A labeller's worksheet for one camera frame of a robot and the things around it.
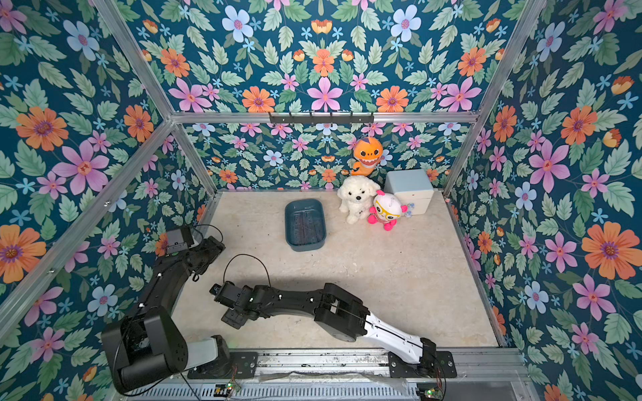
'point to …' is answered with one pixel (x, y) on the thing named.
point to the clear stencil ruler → (313, 227)
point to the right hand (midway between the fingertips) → (238, 305)
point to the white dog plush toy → (356, 194)
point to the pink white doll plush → (387, 209)
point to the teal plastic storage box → (305, 225)
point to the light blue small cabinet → (414, 189)
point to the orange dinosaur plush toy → (369, 151)
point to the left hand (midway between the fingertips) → (220, 246)
